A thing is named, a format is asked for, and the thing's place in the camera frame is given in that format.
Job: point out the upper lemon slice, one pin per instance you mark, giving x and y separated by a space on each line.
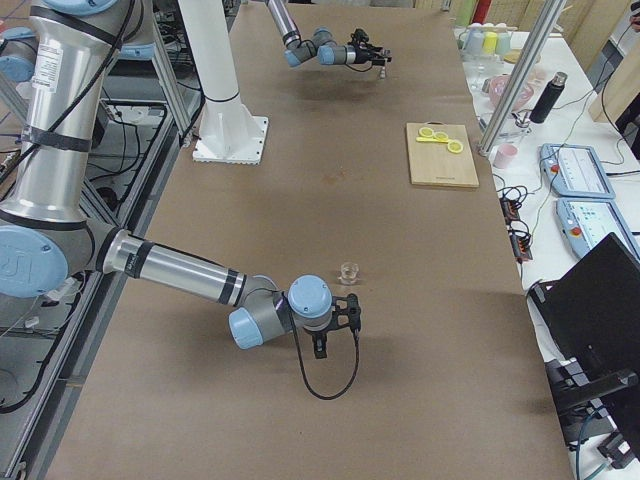
426 132

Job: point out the orange connector box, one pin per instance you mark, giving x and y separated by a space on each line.
520 247
510 209

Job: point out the lower lemon slice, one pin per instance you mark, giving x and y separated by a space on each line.
455 146

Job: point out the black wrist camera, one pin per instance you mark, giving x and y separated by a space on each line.
359 37
346 313

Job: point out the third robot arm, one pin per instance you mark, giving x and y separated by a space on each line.
18 58

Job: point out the lower orange connector box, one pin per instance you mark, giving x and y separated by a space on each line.
520 247

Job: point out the yellow plastic knife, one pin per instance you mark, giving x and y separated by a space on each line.
427 140

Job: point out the pink cup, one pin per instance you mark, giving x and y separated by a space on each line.
505 154

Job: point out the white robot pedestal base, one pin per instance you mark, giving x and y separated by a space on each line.
228 132

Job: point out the bamboo cutting board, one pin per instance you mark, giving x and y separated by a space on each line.
431 164

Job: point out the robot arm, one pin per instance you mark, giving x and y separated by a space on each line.
45 237
322 45

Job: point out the pink bowl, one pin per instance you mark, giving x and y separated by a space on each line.
497 87

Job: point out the black water bottle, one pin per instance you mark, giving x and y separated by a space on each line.
548 98

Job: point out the black laptop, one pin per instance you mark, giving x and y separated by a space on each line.
592 312

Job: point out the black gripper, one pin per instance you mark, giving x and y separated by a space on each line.
356 54
316 335

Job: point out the upper teach pendant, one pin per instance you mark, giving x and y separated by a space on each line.
575 171

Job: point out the lower teach pendant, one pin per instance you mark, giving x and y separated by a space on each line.
586 221

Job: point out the teach pendant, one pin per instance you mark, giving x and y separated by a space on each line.
586 221
575 171

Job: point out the green cup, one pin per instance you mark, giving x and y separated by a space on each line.
503 43

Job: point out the clear glass shaker cup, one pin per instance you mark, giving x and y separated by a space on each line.
349 273

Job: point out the upper orange connector box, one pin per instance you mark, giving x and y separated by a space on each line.
510 209

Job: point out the aluminium frame post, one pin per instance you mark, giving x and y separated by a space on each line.
548 17

